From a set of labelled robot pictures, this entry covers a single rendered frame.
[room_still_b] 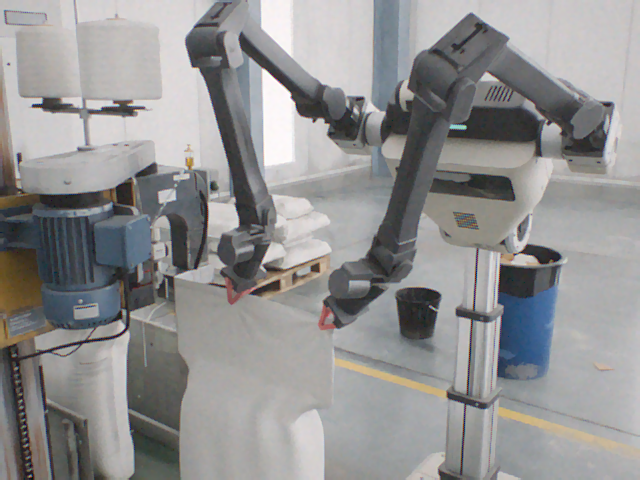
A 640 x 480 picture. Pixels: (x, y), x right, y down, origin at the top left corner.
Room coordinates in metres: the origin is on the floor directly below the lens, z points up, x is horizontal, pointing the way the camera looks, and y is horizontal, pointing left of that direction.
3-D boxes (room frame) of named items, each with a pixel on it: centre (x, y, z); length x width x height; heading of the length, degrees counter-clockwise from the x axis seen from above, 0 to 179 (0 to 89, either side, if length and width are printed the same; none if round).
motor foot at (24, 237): (1.28, 0.59, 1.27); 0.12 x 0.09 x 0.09; 144
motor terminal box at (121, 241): (1.25, 0.39, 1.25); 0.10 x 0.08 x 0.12; 169
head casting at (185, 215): (1.72, 0.50, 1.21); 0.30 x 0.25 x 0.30; 54
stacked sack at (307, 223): (5.02, 0.26, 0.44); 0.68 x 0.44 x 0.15; 144
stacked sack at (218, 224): (4.52, 0.59, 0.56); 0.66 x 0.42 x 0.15; 144
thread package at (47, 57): (1.54, 0.63, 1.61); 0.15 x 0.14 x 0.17; 54
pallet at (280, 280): (4.88, 0.60, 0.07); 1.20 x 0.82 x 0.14; 146
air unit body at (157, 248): (1.54, 0.41, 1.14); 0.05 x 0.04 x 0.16; 144
